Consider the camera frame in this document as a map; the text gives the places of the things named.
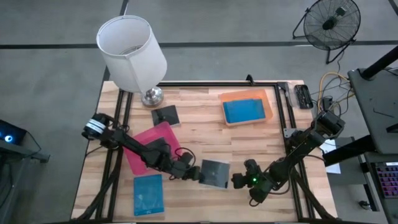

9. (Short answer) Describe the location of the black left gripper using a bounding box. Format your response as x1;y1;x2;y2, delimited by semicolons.
170;161;202;182

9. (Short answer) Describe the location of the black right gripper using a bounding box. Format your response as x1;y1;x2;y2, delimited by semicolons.
231;172;276;203

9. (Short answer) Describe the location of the pink translucent plastic bin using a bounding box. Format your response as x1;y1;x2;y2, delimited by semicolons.
123;121;183;177

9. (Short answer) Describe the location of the small black square tile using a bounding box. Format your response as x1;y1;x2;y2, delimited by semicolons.
150;105;181;128

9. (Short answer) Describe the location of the orange translucent plastic bin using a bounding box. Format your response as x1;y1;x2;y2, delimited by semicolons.
219;88;274;128

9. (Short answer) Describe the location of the white paper sheet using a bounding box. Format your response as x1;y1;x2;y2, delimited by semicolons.
319;139;342;175

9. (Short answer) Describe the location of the black desk leg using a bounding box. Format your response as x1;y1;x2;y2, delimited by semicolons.
323;134;376;168

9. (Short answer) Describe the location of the black power adapter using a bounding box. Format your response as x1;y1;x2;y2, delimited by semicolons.
322;95;334;110

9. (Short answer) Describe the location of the dark grey desk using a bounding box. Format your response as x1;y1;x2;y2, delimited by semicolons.
357;152;398;224

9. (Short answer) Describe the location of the white shade table lamp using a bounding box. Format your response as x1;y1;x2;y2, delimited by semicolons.
95;14;169;108

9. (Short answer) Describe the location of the pink backlit keyboard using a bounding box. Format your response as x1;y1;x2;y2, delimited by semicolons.
374;162;398;199

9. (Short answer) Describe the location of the grey equipment stand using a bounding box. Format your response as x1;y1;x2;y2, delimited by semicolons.
0;139;51;224

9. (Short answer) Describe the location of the black floor fan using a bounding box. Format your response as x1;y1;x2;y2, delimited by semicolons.
292;0;362;65

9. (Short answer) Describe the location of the black pole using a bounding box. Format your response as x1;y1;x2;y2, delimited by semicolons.
360;45;398;80

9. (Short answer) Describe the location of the black device with blue light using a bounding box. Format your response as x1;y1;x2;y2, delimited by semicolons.
0;119;28;146

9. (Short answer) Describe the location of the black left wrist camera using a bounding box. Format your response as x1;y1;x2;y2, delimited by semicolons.
181;151;196;166

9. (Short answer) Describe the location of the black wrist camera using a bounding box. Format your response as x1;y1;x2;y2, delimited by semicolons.
181;151;196;166
244;159;261;175

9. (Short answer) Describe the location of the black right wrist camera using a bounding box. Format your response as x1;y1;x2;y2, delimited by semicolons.
244;159;261;175

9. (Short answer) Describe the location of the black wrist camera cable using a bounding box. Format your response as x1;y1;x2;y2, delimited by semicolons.
169;146;197;181

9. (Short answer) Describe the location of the grey metal bracket plate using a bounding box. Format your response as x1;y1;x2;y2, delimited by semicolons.
282;126;300;140

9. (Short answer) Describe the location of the black table frame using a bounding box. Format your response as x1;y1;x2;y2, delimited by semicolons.
71;81;336;223

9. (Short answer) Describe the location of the yellow cable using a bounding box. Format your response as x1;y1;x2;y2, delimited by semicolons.
316;71;351;114

